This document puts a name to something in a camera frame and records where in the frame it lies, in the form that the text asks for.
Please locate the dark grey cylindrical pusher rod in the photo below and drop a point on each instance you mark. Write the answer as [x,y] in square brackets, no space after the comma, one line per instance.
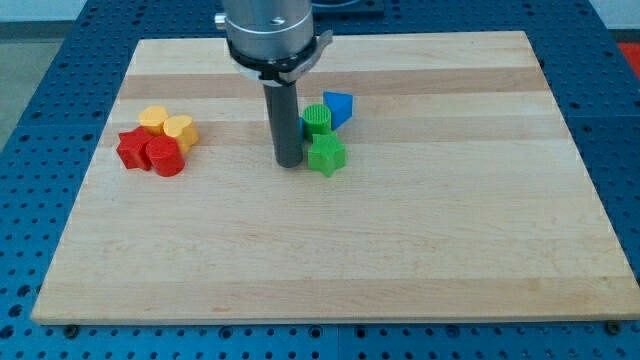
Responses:
[283,114]

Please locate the red cylinder block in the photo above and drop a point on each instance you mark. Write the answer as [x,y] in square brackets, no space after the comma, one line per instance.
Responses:
[165,156]

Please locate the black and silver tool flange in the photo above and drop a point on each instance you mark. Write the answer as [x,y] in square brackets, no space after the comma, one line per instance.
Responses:
[285,71]

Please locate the blue triangle block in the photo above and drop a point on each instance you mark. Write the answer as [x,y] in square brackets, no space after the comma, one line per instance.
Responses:
[340,106]

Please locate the yellow rounded block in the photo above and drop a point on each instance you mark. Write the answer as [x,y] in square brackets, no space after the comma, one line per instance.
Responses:
[152,119]

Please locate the blue block behind rod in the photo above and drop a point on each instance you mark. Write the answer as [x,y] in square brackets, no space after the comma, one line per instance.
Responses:
[301,125]

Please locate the yellow heart block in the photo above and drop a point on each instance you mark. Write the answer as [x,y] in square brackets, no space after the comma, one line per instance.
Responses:
[183,130]

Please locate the light wooden board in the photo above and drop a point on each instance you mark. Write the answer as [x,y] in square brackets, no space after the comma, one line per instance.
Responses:
[463,198]

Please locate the green star block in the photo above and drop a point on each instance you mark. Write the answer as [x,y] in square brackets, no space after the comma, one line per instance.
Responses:
[327,154]

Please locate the red object at edge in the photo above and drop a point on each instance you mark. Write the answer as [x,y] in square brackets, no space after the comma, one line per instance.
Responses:
[631,52]

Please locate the red star block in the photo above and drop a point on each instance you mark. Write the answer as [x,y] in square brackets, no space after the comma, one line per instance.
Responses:
[132,149]

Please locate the green cylinder block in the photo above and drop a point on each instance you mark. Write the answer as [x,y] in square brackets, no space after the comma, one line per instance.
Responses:
[316,120]

